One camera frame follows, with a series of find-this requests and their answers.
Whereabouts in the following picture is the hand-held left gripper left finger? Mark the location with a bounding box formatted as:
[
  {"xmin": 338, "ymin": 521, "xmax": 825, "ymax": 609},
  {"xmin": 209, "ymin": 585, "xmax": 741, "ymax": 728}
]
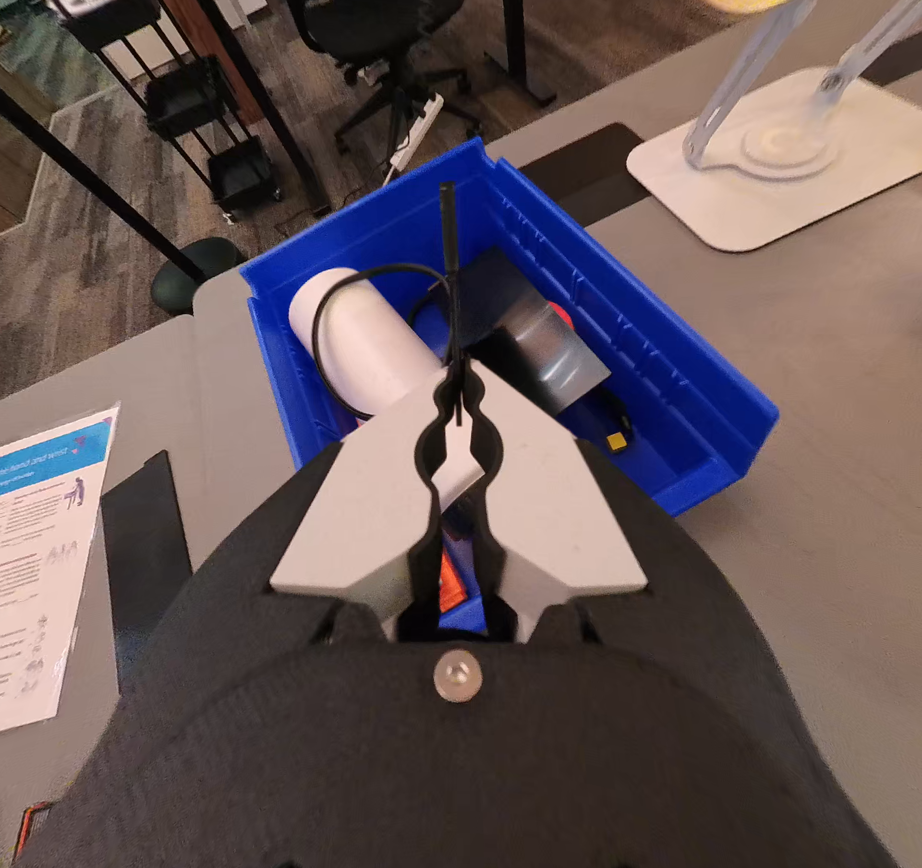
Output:
[{"xmin": 268, "ymin": 367, "xmax": 462, "ymax": 642}]

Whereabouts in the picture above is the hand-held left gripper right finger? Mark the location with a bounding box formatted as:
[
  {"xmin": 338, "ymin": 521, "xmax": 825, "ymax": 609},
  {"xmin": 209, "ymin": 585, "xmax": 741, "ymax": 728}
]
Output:
[{"xmin": 458, "ymin": 357, "xmax": 649, "ymax": 644}]

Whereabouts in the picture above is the blue plastic bin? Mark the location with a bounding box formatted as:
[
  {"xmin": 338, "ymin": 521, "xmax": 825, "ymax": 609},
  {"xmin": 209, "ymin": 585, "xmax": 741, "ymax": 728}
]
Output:
[{"xmin": 240, "ymin": 137, "xmax": 780, "ymax": 631}]

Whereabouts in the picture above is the black cable tie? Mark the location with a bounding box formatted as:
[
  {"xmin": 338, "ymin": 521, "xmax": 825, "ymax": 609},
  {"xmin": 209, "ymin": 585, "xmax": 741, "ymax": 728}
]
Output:
[{"xmin": 311, "ymin": 182, "xmax": 465, "ymax": 428}]

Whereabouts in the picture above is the orange label packet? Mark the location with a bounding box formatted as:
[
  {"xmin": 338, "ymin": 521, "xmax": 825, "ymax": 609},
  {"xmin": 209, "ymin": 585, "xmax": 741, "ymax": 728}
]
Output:
[{"xmin": 441, "ymin": 547, "xmax": 469, "ymax": 613}]

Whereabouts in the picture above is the white plastic pipe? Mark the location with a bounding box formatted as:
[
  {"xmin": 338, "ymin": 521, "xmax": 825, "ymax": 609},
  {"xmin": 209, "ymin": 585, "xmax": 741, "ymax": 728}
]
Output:
[{"xmin": 288, "ymin": 269, "xmax": 488, "ymax": 512}]

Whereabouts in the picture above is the black pole round base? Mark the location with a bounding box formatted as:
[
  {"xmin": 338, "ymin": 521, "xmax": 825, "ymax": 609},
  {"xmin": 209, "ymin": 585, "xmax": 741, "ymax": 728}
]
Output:
[{"xmin": 0, "ymin": 90, "xmax": 246, "ymax": 318}]

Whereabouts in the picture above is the printed paper sheet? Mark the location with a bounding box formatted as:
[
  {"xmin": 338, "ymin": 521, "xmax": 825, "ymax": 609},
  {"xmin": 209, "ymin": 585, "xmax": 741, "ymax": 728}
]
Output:
[{"xmin": 0, "ymin": 400, "xmax": 121, "ymax": 732}]

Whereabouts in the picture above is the white power strip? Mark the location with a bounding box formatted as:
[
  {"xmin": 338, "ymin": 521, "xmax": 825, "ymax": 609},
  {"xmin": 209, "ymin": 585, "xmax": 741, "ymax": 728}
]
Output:
[{"xmin": 380, "ymin": 94, "xmax": 444, "ymax": 185}]

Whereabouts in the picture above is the white base book stand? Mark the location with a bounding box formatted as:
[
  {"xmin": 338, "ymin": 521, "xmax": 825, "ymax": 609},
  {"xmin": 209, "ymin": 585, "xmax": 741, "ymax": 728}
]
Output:
[{"xmin": 627, "ymin": 0, "xmax": 922, "ymax": 253}]

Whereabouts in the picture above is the black desk leg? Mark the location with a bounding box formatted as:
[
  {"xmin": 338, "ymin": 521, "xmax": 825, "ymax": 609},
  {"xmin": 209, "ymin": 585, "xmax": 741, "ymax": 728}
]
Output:
[{"xmin": 484, "ymin": 0, "xmax": 559, "ymax": 107}]

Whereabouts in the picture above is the black office chair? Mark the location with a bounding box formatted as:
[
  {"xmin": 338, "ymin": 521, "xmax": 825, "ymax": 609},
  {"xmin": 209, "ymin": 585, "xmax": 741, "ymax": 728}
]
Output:
[{"xmin": 274, "ymin": 0, "xmax": 484, "ymax": 156}]

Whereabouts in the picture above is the yellow connector with black wire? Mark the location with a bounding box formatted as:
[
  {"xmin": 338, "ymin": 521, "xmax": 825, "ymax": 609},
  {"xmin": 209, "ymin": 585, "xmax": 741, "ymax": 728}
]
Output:
[{"xmin": 591, "ymin": 386, "xmax": 635, "ymax": 455}]

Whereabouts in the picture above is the grey duct tape roll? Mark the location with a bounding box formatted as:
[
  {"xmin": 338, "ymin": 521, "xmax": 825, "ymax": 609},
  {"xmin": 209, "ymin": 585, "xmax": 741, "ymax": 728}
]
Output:
[{"xmin": 472, "ymin": 285, "xmax": 613, "ymax": 419}]

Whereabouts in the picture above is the black desk cable cover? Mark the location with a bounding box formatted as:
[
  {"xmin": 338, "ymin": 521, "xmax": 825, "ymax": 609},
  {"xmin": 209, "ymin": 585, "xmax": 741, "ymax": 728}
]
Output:
[
  {"xmin": 519, "ymin": 122, "xmax": 649, "ymax": 228},
  {"xmin": 101, "ymin": 450, "xmax": 194, "ymax": 696}
]

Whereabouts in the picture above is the black wire cart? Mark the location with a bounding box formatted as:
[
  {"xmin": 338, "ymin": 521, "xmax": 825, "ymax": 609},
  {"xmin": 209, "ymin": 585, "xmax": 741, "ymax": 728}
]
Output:
[{"xmin": 47, "ymin": 0, "xmax": 283, "ymax": 224}]

